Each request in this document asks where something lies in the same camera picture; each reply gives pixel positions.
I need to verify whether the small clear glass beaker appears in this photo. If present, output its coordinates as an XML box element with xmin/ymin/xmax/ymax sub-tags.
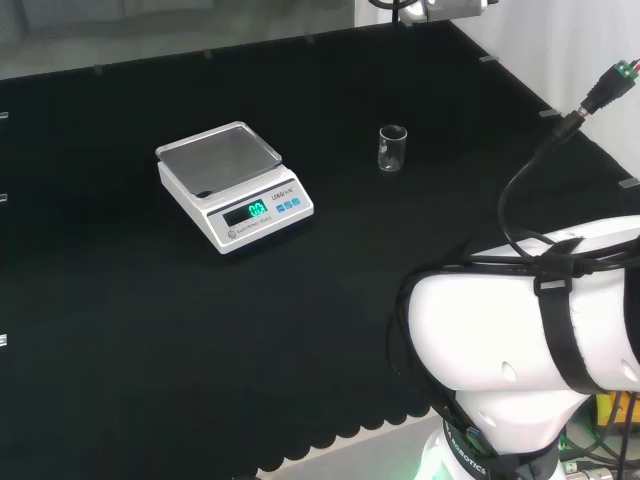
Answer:
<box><xmin>377</xmin><ymin>125</ymin><xmax>409</xmax><ymax>173</ymax></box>

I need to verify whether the white electronic balance steel pan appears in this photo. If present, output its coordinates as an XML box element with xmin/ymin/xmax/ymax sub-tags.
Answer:
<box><xmin>155</xmin><ymin>120</ymin><xmax>315</xmax><ymax>256</ymax></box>

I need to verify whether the black bench cloth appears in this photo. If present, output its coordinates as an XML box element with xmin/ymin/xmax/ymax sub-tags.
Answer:
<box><xmin>0</xmin><ymin>19</ymin><xmax>640</xmax><ymax>480</ymax></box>

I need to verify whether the yellow stop button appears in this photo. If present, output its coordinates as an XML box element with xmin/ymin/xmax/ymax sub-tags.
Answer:
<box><xmin>594</xmin><ymin>392</ymin><xmax>632</xmax><ymax>426</ymax></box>

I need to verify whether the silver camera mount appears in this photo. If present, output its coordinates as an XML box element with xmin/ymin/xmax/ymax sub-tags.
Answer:
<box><xmin>369</xmin><ymin>0</ymin><xmax>501</xmax><ymax>26</ymax></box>

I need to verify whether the black cable with green connector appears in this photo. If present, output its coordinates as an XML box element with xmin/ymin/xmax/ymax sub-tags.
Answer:
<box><xmin>498</xmin><ymin>59</ymin><xmax>640</xmax><ymax>262</ymax></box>

